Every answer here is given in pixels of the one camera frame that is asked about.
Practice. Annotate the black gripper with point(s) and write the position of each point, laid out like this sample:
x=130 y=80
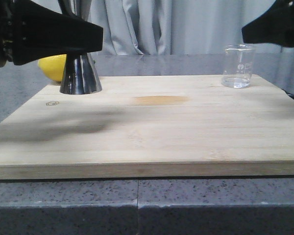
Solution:
x=29 y=32

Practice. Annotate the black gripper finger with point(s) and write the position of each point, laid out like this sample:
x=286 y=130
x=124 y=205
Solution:
x=275 y=26

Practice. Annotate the clear glass beaker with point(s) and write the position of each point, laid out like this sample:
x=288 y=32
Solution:
x=238 y=66

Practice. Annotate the steel double jigger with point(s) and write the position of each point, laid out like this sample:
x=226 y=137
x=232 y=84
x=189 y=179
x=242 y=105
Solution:
x=80 y=75

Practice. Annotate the yellow lemon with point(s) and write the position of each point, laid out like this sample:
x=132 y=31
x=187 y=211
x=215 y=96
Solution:
x=53 y=66

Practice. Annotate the grey curtain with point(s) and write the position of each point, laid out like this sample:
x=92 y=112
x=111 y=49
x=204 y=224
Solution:
x=173 y=27

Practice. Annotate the wooden cutting board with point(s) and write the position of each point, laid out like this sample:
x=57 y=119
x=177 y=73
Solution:
x=151 y=126

